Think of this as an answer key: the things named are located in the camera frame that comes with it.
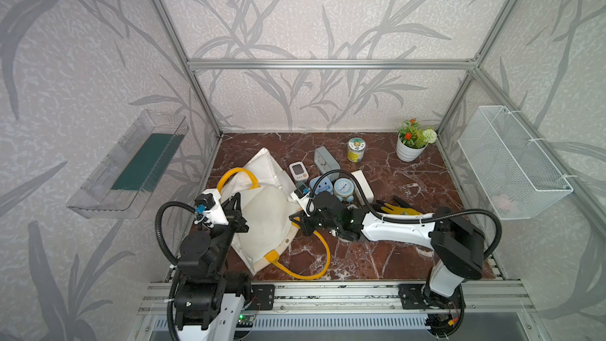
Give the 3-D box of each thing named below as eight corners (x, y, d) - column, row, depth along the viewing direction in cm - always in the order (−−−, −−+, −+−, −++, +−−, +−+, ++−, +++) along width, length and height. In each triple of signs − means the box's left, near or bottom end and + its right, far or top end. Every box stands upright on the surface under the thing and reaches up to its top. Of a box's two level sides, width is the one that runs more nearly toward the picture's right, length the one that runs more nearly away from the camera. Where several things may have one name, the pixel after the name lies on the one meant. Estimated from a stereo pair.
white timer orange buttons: (298, 186, 102) (297, 181, 99) (290, 168, 109) (289, 163, 106) (310, 181, 104) (310, 177, 101) (301, 164, 110) (301, 159, 107)
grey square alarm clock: (332, 186, 102) (333, 173, 95) (313, 163, 110) (313, 149, 103) (341, 181, 104) (343, 167, 96) (322, 159, 112) (322, 145, 104)
